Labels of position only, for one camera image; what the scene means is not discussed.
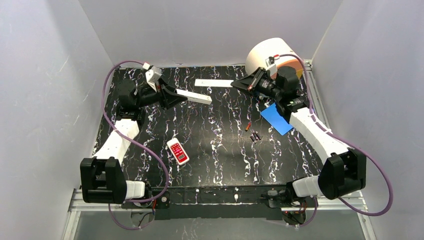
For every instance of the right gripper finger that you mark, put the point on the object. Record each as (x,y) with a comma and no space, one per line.
(246,86)
(253,79)

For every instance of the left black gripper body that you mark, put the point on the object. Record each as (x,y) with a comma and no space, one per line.
(165,96)

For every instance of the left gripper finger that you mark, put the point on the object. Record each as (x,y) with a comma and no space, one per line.
(169,101)
(165,90)

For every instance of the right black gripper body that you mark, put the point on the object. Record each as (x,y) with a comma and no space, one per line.
(255,84)

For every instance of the white remote battery cover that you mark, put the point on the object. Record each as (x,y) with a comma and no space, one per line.
(213,83)

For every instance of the red orange battery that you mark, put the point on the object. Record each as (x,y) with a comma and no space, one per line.
(248,126)

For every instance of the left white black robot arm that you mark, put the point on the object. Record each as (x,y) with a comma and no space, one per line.
(102,177)

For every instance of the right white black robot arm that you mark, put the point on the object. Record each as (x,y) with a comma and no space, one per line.
(344,168)

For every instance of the red white remote control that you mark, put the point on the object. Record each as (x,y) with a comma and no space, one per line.
(178,151)

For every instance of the white cylindrical drum box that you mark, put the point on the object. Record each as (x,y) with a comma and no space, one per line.
(273,46)

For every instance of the blue square plate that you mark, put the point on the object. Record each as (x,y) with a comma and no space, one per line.
(271,115)

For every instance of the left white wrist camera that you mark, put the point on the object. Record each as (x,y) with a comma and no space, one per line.
(152,75)

